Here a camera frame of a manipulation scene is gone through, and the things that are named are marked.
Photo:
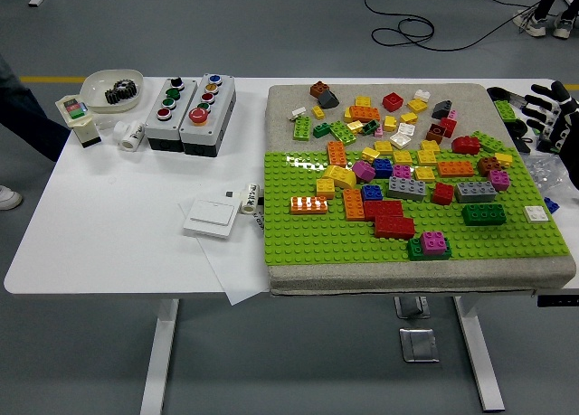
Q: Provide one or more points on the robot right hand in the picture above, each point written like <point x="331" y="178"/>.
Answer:
<point x="563" y="116"/>

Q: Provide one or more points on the dark green long brick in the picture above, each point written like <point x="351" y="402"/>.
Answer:
<point x="414" y="251"/>
<point x="484" y="214"/>

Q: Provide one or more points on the green studded baseplate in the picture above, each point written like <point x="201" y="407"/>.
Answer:
<point x="294" y="243"/>

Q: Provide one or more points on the black module with green terminal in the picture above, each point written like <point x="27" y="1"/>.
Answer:
<point x="548" y="146"/>

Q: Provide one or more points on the black flat clip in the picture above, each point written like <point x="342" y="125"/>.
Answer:
<point x="523" y="146"/>

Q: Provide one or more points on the lime green long brick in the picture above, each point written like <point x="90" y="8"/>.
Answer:
<point x="302" y="129"/>
<point x="504" y="110"/>
<point x="342" y="132"/>
<point x="490" y="141"/>

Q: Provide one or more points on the clear crumpled plastic bag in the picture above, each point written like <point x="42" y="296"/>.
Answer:
<point x="545" y="173"/>

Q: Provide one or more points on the yellow small brick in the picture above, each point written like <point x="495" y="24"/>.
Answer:
<point x="347" y="115"/>
<point x="390" y="124"/>
<point x="504" y="158"/>
<point x="318" y="112"/>

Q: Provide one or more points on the brown square brick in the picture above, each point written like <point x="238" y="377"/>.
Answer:
<point x="489" y="165"/>
<point x="319" y="88"/>

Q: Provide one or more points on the blue small brick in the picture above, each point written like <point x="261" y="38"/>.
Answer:
<point x="552" y="205"/>

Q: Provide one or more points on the magenta square brick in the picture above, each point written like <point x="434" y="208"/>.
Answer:
<point x="499" y="180"/>

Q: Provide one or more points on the white flat square brick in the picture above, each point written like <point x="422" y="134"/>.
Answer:
<point x="536" y="214"/>

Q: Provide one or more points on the red rounded brick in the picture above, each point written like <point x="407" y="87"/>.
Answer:
<point x="466" y="145"/>

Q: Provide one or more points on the pink tiny brick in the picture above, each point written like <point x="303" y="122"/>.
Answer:
<point x="452" y="115"/>
<point x="378" y="131"/>

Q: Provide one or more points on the red square brick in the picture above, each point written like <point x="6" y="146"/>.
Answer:
<point x="448" y="126"/>
<point x="392" y="102"/>
<point x="443" y="194"/>

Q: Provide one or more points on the grey long brick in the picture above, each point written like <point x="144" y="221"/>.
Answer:
<point x="407" y="189"/>
<point x="475" y="192"/>

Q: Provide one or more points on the orange long brick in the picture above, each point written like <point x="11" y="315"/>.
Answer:
<point x="364" y="113"/>
<point x="337" y="153"/>
<point x="354" y="204"/>
<point x="456" y="168"/>
<point x="309" y="205"/>

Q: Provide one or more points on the dark grey slope brick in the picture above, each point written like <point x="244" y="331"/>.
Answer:
<point x="441" y="110"/>
<point x="328" y="99"/>

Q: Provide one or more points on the brown upturned brick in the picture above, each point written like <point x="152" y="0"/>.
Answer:
<point x="436" y="133"/>

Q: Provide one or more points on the yellow square brick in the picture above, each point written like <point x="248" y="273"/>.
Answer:
<point x="417" y="106"/>
<point x="370" y="154"/>
<point x="383" y="147"/>
<point x="402" y="157"/>
<point x="427" y="157"/>
<point x="430" y="145"/>
<point x="325" y="188"/>
<point x="355" y="127"/>
<point x="409" y="118"/>
<point x="424" y="174"/>
<point x="363" y="101"/>

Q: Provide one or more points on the white small brick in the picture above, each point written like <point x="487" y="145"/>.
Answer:
<point x="421" y="95"/>

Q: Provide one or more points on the white upturned square brick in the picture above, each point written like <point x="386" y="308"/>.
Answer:
<point x="400" y="140"/>

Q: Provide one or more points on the pink square brick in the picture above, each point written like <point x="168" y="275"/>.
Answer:
<point x="401" y="171"/>
<point x="433" y="243"/>

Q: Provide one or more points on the black table control panel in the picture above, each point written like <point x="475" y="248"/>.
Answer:
<point x="558" y="300"/>

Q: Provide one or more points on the blue square brick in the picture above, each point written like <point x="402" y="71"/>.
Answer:
<point x="372" y="192"/>
<point x="383" y="167"/>

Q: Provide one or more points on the dark green upturned brick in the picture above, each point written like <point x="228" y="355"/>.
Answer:
<point x="371" y="128"/>

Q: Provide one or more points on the red long brick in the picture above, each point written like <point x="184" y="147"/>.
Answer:
<point x="382" y="209"/>
<point x="393" y="227"/>

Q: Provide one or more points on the magenta rounded brick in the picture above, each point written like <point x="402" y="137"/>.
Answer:
<point x="364" y="171"/>

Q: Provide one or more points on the yellow arch brick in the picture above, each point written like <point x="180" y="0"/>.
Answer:
<point x="341" y="176"/>

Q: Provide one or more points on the white table leg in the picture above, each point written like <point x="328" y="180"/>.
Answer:
<point x="477" y="342"/>
<point x="163" y="342"/>

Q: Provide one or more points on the white small plastic piece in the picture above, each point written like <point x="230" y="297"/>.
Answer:
<point x="297" y="113"/>

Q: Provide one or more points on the metal floor socket box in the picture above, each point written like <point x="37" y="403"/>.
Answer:
<point x="418" y="345"/>

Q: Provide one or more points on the white printed label strip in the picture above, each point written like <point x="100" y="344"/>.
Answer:
<point x="259" y="220"/>

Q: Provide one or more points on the white labelled pipe fitting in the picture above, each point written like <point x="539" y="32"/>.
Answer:
<point x="249" y="198"/>

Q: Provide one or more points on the small grey cube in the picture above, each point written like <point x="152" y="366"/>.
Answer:
<point x="230" y="193"/>

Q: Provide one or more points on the grey emergency-stop control box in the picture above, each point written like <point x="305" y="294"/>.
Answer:
<point x="217" y="130"/>

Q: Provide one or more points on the grey four-button control box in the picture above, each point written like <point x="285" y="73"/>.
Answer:
<point x="156" y="130"/>

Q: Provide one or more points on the white pipe tee fitting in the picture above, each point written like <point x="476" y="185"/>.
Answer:
<point x="131" y="137"/>

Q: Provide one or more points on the black metal gear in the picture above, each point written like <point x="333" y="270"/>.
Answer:
<point x="121" y="91"/>

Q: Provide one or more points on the clear plastic cap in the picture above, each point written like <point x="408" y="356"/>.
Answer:
<point x="105" y="124"/>

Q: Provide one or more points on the white bowl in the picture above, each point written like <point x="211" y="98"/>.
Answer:
<point x="97" y="89"/>

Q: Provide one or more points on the grey metal table bracket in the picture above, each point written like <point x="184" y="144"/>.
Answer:
<point x="409" y="307"/>

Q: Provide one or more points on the white wall switch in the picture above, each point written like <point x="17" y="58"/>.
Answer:
<point x="210" y="216"/>

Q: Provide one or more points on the white red-green pushbutton switch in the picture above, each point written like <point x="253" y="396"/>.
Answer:
<point x="86" y="130"/>

